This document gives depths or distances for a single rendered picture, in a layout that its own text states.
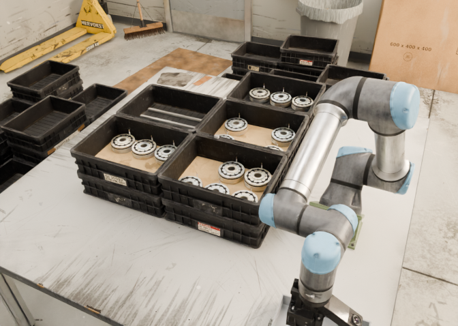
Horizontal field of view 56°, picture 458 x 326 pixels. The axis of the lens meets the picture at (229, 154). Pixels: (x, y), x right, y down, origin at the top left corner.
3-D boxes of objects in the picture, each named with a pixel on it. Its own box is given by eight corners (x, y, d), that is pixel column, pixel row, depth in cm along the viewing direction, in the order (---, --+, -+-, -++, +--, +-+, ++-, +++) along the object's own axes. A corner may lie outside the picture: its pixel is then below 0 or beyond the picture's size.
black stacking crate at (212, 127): (307, 138, 189) (309, 116, 182) (286, 178, 168) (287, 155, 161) (225, 120, 203) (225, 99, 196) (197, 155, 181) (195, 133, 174)
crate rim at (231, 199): (287, 159, 162) (288, 154, 161) (260, 211, 140) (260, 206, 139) (194, 137, 175) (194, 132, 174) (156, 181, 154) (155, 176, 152)
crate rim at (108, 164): (194, 137, 175) (194, 132, 174) (156, 181, 154) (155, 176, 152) (114, 117, 189) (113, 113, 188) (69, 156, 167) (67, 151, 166)
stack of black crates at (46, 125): (67, 151, 299) (49, 94, 272) (101, 161, 289) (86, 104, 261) (23, 185, 271) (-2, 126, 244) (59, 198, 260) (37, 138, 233)
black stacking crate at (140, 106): (225, 120, 203) (224, 99, 196) (195, 155, 182) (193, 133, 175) (153, 104, 216) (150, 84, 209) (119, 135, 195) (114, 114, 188)
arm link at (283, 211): (326, 62, 119) (251, 209, 98) (365, 67, 114) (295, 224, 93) (330, 91, 128) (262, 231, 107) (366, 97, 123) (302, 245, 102)
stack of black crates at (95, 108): (104, 122, 328) (94, 82, 307) (136, 130, 317) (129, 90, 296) (67, 151, 299) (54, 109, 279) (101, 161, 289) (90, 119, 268)
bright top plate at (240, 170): (248, 165, 168) (248, 164, 167) (238, 181, 160) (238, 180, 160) (224, 159, 171) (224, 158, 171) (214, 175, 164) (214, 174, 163)
